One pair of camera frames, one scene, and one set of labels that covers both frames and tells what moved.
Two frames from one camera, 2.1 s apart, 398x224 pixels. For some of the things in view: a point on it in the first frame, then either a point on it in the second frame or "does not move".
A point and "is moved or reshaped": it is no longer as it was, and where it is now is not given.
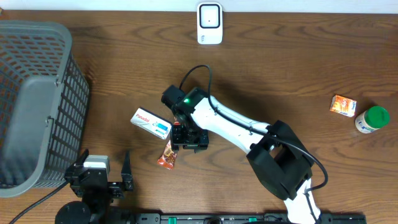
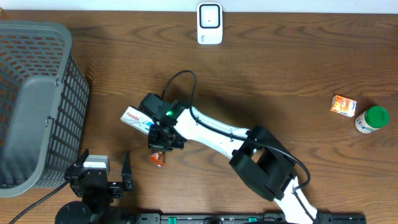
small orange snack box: x=344 y=106 does not move
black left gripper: x=115 y=191 does not move
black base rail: x=245 y=218 does not move
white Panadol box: x=152 y=123 is moved or reshaped
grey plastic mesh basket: x=44 y=101 does not move
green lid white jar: x=372 y=118 does not move
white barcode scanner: x=209 y=23 does not move
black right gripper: x=200 y=144 to x=154 y=144
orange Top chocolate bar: x=167 y=159 to x=158 y=158
